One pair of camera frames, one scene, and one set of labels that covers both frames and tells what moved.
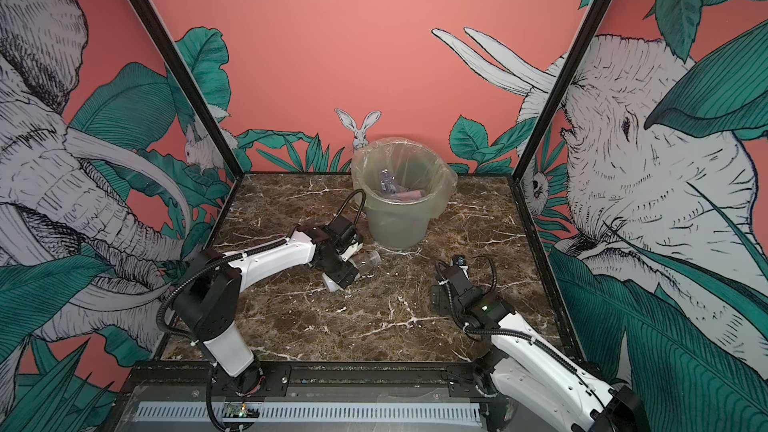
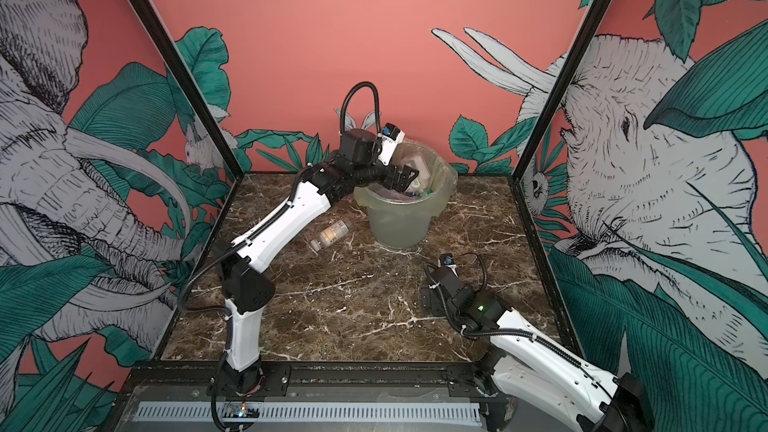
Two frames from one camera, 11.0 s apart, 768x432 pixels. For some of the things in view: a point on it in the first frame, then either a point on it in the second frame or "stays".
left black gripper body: x=340 y=270 → x=378 y=173
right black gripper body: x=444 y=304 stays
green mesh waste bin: x=403 y=183 stays
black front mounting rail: x=285 y=381 stays
